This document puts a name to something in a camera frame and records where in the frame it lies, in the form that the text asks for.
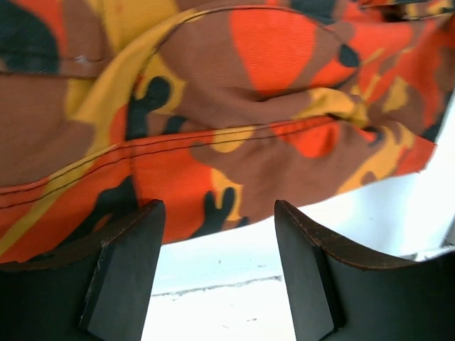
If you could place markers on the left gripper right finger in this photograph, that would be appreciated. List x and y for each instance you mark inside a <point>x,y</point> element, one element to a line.
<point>339,289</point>

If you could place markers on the orange camouflage trousers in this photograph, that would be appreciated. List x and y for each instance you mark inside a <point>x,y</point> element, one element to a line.
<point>217,108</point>

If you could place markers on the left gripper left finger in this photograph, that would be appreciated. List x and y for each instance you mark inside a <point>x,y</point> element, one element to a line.
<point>95,288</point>

